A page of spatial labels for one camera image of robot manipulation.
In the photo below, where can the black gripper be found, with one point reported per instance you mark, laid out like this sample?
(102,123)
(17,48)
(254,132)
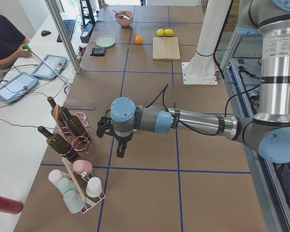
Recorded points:
(123,139)

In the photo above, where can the orange fruit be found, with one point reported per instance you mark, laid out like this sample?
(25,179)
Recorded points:
(138,40)

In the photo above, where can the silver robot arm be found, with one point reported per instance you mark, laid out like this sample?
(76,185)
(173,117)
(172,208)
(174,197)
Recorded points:
(268,131)

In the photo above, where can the green plate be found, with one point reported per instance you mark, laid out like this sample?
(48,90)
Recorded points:
(105,41)

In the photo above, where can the pink cup top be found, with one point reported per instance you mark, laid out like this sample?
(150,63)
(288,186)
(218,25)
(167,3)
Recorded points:
(81,166)

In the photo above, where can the pink cup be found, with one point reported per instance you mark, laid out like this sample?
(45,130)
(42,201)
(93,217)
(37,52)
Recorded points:
(81,166)
(56,175)

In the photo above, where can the dark wine bottle middle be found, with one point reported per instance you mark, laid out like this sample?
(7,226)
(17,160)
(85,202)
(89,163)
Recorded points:
(74,123)

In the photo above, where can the dark wine bottle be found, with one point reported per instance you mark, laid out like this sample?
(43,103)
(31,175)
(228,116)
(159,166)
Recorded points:
(59,144)
(74,123)
(56,113)

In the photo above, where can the white cup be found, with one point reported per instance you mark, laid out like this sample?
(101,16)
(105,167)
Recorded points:
(94,187)

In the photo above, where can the dark wine bottle front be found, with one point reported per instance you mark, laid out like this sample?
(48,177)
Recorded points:
(59,144)

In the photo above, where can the green cup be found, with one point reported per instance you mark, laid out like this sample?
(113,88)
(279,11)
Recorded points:
(65,184)

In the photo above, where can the grey blue cup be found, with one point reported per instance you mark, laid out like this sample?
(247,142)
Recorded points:
(73,201)

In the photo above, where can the pink cup left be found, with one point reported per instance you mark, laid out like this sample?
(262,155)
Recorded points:
(56,175)

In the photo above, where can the dark wine bottle back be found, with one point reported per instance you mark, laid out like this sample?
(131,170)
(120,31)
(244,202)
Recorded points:
(56,113)

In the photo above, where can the grey folded cloth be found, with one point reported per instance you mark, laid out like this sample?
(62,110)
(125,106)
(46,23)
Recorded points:
(98,52)

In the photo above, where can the wooden cutting board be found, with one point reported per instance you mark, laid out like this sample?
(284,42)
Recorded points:
(166,48)

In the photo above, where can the black computer box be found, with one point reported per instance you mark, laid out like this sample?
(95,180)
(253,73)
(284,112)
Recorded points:
(86,33)

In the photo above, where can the teach pendant near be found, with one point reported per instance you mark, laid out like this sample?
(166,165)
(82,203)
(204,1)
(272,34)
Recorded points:
(17,87)

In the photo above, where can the yellow lemon far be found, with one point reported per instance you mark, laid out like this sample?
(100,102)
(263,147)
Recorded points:
(160,32)

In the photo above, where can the yellow lemon near board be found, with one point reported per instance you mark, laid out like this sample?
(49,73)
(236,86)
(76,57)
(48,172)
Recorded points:
(169,32)

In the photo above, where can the pink bowl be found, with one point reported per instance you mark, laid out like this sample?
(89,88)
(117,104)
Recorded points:
(126,20)

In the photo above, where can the metal ice scoop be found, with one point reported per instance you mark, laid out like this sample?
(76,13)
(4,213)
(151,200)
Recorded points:
(122,15)

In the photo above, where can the black keyboard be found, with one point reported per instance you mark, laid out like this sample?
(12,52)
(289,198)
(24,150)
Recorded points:
(69,26)

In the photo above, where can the red cylinder bottle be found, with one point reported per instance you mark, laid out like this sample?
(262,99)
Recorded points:
(10,206)

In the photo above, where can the black computer mouse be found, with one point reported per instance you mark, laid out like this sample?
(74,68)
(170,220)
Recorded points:
(45,33)

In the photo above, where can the person in black shirt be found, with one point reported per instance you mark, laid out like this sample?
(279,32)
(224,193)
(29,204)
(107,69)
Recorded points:
(12,42)

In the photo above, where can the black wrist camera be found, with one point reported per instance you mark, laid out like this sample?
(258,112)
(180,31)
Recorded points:
(105,126)

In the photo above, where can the white wire cup rack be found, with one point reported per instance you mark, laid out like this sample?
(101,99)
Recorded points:
(80,181)

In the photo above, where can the copper wire bottle rack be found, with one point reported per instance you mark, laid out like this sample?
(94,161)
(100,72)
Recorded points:
(81,144)

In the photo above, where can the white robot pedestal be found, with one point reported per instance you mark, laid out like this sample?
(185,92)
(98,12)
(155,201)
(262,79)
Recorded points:
(201,69)

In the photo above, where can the green handled reach stick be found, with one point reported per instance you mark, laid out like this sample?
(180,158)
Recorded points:
(26,46)

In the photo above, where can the aluminium frame post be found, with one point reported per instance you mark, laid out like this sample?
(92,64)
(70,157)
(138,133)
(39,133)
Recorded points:
(55,13)

